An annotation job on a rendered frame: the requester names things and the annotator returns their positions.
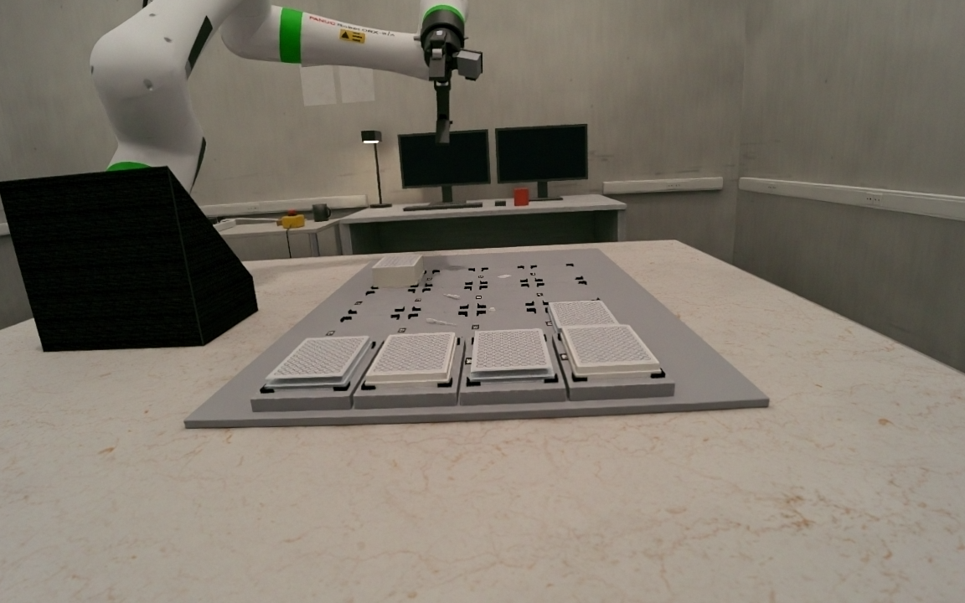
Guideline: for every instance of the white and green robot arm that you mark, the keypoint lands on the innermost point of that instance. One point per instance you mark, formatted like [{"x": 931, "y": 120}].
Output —
[{"x": 141, "y": 68}]

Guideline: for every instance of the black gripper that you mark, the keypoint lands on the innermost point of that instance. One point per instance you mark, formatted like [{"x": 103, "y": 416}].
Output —
[{"x": 444, "y": 42}]

